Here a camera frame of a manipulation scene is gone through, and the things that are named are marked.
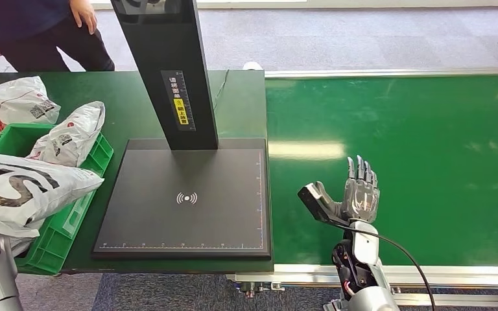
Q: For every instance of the person's left hand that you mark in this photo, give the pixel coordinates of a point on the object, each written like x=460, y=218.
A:
x=83, y=15

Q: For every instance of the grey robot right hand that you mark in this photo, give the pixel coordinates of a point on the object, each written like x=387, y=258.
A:
x=360, y=197

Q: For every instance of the white mailer bag black letters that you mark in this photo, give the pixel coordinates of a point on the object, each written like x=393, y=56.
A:
x=38, y=193

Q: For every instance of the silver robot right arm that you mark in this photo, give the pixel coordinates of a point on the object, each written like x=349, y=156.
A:
x=365, y=244

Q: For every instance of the green conveyor belt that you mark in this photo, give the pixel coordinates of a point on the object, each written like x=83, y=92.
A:
x=446, y=171

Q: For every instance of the black inbound scanner machine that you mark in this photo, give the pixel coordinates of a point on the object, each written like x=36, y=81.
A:
x=214, y=214

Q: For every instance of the person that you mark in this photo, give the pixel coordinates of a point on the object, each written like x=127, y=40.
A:
x=38, y=43

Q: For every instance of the large white mailer red print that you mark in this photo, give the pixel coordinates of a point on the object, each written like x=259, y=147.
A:
x=12, y=103

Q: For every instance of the dark green table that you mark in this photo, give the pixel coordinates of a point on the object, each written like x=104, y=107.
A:
x=124, y=107

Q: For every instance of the grey-white crumpled mailer bag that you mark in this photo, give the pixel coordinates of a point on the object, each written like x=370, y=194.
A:
x=73, y=137

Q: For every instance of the white round cap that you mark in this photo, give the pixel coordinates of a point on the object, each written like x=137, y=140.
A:
x=253, y=66

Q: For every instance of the green plastic crate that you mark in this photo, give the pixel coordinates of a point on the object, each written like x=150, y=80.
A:
x=77, y=214

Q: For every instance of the crumpled grey plastic bag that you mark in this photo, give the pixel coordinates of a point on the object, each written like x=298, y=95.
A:
x=23, y=244

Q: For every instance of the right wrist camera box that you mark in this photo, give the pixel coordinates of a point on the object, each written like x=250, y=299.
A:
x=315, y=204

